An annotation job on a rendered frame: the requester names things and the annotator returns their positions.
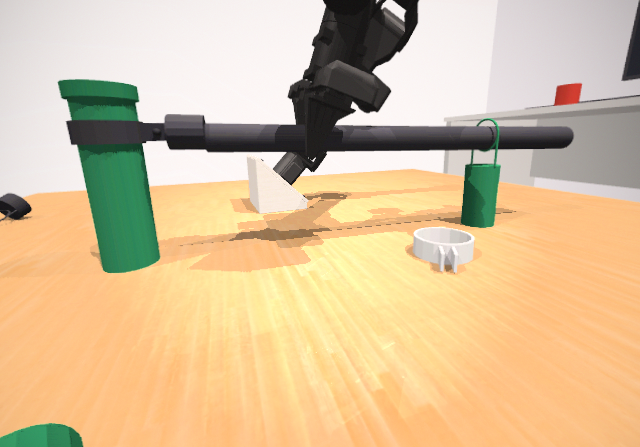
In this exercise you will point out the black metal pipe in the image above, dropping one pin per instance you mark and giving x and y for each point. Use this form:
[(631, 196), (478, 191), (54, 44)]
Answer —
[(244, 138)]

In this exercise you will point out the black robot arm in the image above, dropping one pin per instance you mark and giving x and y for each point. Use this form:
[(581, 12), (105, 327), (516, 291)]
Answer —
[(384, 34)]

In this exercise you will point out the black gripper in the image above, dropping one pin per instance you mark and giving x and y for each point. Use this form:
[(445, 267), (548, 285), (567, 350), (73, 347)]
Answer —
[(332, 83)]

